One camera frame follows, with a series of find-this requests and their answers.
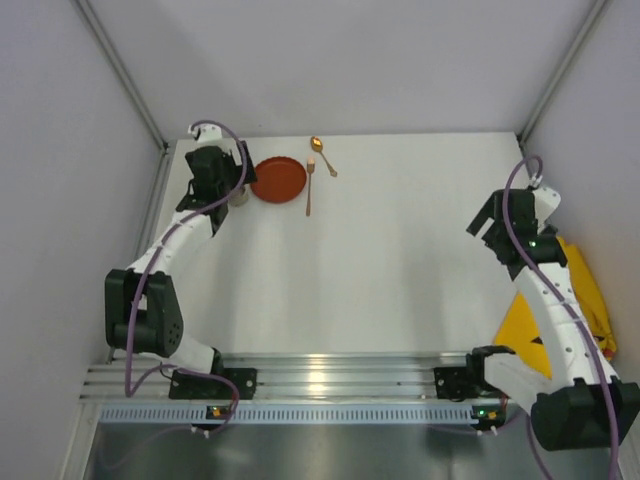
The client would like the aluminium frame post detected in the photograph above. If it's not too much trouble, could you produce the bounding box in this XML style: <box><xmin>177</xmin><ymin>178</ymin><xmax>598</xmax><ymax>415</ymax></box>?
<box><xmin>71</xmin><ymin>0</ymin><xmax>169</xmax><ymax>151</ymax></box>
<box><xmin>516</xmin><ymin>0</ymin><xmax>612</xmax><ymax>150</ymax></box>

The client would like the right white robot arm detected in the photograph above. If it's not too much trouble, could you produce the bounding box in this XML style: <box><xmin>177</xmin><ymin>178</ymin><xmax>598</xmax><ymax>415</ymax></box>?
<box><xmin>467</xmin><ymin>188</ymin><xmax>639</xmax><ymax>451</ymax></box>

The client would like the gold fork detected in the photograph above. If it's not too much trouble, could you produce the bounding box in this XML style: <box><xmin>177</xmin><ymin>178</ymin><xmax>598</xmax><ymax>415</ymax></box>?
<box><xmin>305</xmin><ymin>157</ymin><xmax>315</xmax><ymax>217</ymax></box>

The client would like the gold spoon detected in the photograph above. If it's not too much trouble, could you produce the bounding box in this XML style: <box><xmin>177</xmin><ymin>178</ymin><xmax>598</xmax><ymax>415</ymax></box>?
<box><xmin>310</xmin><ymin>136</ymin><xmax>338</xmax><ymax>178</ymax></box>

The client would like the right aluminium frame post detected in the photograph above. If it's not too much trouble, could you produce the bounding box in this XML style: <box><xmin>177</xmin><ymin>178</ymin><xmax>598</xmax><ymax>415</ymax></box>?
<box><xmin>516</xmin><ymin>0</ymin><xmax>612</xmax><ymax>150</ymax></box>

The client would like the slotted grey cable duct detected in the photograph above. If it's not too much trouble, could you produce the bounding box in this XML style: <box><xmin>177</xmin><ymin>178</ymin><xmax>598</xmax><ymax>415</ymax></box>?
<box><xmin>99</xmin><ymin>404</ymin><xmax>506</xmax><ymax>425</ymax></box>

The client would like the yellow Pikachu placemat cloth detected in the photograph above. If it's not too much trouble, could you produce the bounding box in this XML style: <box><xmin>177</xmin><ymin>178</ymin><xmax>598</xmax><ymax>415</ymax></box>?
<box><xmin>493</xmin><ymin>237</ymin><xmax>617</xmax><ymax>378</ymax></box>

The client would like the aluminium mounting rail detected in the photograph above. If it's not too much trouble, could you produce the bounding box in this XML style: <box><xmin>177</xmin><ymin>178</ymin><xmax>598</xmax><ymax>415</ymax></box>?
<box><xmin>79</xmin><ymin>352</ymin><xmax>506</xmax><ymax>402</ymax></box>

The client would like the left aluminium frame post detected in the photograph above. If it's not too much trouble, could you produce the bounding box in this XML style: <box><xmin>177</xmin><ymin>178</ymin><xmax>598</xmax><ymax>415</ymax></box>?
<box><xmin>71</xmin><ymin>0</ymin><xmax>169</xmax><ymax>151</ymax></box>

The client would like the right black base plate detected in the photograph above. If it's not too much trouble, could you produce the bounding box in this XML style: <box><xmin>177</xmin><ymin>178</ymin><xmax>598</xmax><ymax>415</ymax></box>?
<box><xmin>433</xmin><ymin>367</ymin><xmax>479</xmax><ymax>402</ymax></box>

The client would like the red round plate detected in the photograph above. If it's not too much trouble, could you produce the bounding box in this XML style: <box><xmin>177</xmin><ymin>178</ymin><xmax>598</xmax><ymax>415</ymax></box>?
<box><xmin>251</xmin><ymin>156</ymin><xmax>307</xmax><ymax>204</ymax></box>

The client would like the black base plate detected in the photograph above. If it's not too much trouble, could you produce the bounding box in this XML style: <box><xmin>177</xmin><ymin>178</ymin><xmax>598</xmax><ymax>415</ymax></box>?
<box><xmin>433</xmin><ymin>367</ymin><xmax>479</xmax><ymax>402</ymax></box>
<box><xmin>168</xmin><ymin>368</ymin><xmax>258</xmax><ymax>400</ymax></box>

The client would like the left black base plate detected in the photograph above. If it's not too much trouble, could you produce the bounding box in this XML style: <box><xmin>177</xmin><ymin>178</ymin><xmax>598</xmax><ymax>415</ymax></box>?
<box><xmin>168</xmin><ymin>368</ymin><xmax>258</xmax><ymax>400</ymax></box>

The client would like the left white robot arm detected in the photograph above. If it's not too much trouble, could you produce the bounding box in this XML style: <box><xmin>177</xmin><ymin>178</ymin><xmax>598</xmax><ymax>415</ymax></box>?
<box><xmin>105</xmin><ymin>120</ymin><xmax>257</xmax><ymax>375</ymax></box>

